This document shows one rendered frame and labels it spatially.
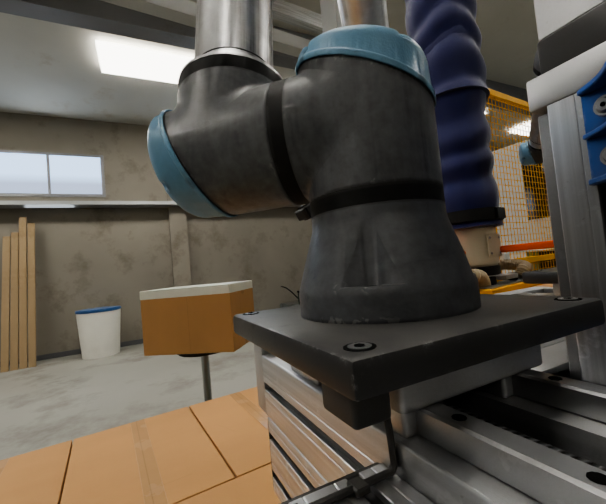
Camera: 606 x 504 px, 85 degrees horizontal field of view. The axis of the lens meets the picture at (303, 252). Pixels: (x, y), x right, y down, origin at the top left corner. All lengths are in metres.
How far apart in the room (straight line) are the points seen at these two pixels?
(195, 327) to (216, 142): 1.88
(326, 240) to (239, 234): 6.60
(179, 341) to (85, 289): 4.54
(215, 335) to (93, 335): 4.00
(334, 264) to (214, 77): 0.20
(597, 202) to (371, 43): 0.25
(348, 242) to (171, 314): 2.01
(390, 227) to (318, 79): 0.13
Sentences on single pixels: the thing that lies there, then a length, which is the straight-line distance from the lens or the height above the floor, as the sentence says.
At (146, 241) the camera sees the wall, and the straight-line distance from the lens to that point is 6.61.
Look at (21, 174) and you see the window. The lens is 7.02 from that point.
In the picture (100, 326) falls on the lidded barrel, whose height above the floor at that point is 0.47.
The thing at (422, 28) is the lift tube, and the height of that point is 1.84.
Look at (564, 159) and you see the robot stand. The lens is 0.42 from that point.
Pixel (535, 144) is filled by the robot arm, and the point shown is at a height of 1.38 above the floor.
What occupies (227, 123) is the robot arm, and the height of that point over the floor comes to 1.21.
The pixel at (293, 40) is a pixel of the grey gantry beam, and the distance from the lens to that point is 3.60.
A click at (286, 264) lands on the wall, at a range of 7.12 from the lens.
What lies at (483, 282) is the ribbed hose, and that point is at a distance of 1.09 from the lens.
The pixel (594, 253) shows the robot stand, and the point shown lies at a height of 1.07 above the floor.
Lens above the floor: 1.08
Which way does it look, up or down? 3 degrees up
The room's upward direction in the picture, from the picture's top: 5 degrees counter-clockwise
